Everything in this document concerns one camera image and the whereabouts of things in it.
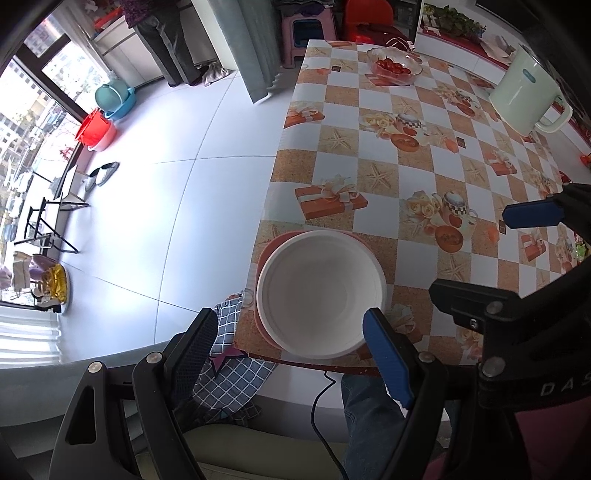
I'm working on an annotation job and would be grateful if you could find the white foam bowl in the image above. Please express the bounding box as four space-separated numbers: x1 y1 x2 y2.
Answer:
255 229 389 361

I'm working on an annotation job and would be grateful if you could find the pink square plate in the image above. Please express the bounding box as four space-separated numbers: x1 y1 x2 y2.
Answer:
250 230 385 358

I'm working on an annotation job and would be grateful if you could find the pale green electric kettle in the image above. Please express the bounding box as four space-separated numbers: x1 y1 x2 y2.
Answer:
490 45 573 137

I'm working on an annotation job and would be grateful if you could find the checkered blue cloth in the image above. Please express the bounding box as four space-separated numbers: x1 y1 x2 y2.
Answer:
189 294 276 426

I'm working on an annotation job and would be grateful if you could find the gold foil bag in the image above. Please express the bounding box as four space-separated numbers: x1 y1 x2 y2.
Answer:
41 264 69 304

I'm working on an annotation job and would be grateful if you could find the black folding rack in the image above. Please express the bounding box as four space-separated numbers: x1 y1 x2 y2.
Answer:
13 170 91 255

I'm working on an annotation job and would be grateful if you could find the glass bowl of tomatoes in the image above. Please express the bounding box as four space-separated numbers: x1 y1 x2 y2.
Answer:
367 47 423 86

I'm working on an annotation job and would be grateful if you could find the dustpan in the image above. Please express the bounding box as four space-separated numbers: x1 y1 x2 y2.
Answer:
84 162 119 192

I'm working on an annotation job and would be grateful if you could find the red plastic chair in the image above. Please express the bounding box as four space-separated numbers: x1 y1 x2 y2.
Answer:
344 0 409 46

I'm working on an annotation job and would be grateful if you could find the red plastic basin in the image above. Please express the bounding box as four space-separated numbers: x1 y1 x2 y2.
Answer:
75 109 117 152

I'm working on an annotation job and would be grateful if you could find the pink plastic stool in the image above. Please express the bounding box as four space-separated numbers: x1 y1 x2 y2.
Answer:
281 7 337 68

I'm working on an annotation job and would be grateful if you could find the blue plastic basin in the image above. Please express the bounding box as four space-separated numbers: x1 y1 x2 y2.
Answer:
104 87 136 121

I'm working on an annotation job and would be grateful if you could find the teal plastic basin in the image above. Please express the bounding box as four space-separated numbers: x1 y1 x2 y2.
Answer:
94 78 129 112

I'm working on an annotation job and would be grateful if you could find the black cable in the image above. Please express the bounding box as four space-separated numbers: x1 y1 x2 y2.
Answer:
309 369 350 480

